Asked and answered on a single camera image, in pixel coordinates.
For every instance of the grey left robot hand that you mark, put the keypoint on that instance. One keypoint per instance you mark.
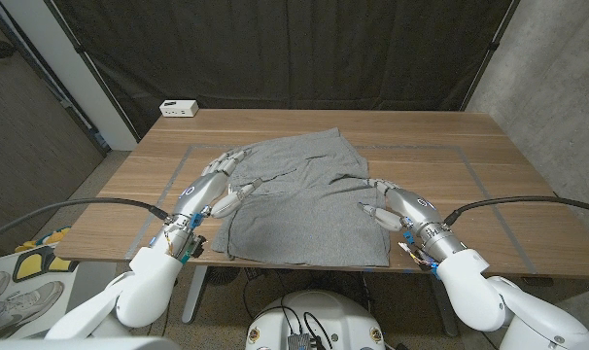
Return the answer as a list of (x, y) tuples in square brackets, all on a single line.
[(202, 192)]

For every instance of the gray shorts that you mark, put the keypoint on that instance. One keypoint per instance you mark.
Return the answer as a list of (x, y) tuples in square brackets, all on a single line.
[(299, 209)]

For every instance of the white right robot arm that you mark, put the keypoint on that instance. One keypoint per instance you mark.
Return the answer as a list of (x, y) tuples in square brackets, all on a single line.
[(474, 291)]

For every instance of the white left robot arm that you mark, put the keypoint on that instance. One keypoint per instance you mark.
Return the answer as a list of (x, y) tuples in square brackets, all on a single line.
[(144, 287)]

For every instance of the black ribbed round object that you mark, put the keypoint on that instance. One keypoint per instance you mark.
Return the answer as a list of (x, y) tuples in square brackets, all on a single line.
[(221, 274)]

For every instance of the white power strip box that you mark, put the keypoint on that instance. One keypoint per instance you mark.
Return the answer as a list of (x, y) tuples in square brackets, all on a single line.
[(179, 108)]

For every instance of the white table leg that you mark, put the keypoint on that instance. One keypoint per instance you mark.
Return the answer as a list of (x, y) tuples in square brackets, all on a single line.
[(195, 296)]

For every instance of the yellow cloth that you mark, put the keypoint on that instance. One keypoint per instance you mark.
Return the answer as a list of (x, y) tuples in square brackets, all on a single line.
[(51, 237)]

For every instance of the black backdrop stand pole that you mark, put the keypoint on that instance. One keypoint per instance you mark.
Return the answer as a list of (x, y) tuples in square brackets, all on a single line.
[(491, 48), (94, 73)]

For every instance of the black backdrop curtain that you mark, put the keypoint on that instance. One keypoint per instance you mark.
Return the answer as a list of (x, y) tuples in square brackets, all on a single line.
[(275, 48)]

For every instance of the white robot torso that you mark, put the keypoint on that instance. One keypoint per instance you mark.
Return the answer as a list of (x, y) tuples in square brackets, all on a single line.
[(333, 311)]

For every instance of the yellow and black pad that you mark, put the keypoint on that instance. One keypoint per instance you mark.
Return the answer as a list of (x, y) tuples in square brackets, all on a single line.
[(32, 265)]

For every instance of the grey table leg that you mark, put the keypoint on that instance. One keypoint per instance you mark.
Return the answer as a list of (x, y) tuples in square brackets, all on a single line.
[(445, 325)]

